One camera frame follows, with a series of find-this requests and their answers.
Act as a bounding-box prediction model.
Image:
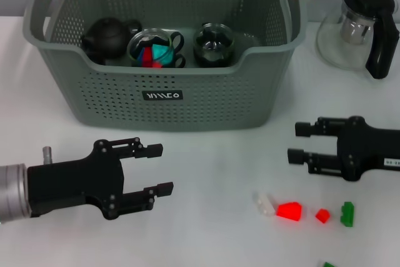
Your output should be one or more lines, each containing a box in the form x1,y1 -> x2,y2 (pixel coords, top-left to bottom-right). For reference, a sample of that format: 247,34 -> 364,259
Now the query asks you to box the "small black clay cup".
86,50 -> 108,66

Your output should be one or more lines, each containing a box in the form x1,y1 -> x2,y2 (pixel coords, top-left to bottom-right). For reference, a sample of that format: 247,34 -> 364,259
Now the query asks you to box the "large red sloped brick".
276,201 -> 303,223

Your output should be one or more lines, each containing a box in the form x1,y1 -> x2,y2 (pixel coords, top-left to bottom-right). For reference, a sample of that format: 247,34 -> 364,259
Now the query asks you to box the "silver left connector plug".
42,146 -> 54,166

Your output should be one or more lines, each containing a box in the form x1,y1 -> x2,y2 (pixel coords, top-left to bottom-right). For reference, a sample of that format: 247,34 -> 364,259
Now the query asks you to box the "translucent white brick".
252,191 -> 278,217

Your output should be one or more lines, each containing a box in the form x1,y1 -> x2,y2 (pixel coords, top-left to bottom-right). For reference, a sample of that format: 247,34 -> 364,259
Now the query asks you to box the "teal square brick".
151,44 -> 174,63

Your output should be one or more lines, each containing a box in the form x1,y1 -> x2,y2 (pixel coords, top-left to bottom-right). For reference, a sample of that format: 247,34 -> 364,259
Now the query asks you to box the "glass pitcher black handle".
316,0 -> 400,80

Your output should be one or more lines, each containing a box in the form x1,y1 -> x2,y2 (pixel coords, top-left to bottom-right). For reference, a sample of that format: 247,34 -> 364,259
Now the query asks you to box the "black clay teapot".
80,16 -> 144,59

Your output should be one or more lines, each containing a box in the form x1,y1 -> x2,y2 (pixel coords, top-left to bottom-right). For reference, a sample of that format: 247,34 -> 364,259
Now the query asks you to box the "grey perforated storage basket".
23,0 -> 309,132

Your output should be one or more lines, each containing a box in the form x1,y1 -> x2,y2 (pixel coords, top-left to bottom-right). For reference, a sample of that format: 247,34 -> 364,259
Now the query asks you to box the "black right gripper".
287,115 -> 400,183

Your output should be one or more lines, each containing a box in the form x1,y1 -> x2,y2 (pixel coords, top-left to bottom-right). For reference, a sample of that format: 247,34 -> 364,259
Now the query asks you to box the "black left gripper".
27,137 -> 174,221

